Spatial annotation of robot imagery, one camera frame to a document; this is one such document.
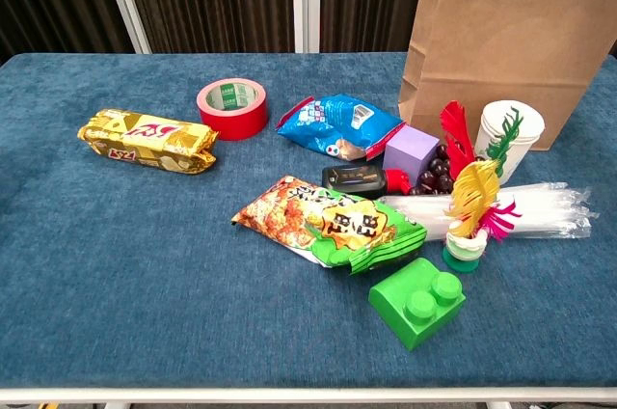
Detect white paper cup stack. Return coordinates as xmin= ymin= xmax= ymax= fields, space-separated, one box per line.
xmin=474 ymin=99 xmax=547 ymax=187

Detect orange green snack bag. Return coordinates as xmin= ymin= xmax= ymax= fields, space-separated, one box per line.
xmin=230 ymin=175 xmax=429 ymax=278

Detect red tape roll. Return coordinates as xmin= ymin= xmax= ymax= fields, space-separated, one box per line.
xmin=196 ymin=77 xmax=269 ymax=142

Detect blue snack bag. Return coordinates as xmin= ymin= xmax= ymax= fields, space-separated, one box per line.
xmin=275 ymin=93 xmax=407 ymax=163

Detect dark red grape bunch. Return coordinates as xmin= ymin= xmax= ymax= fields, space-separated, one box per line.
xmin=408 ymin=143 xmax=486 ymax=197

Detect brown paper bag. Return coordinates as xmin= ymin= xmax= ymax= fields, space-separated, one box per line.
xmin=397 ymin=0 xmax=617 ymax=152

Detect gold biscuit packet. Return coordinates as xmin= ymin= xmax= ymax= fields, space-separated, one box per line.
xmin=76 ymin=108 xmax=220 ymax=176

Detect purple foam block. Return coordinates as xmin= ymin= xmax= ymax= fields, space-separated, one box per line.
xmin=383 ymin=124 xmax=441 ymax=177

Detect colourful feather shuttlecock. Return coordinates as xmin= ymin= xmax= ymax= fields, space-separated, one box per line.
xmin=438 ymin=99 xmax=525 ymax=275

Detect clear noodle packet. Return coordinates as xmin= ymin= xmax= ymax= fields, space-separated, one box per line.
xmin=378 ymin=180 xmax=599 ymax=242

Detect green toy brick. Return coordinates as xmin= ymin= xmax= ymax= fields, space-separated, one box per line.
xmin=367 ymin=257 xmax=468 ymax=352

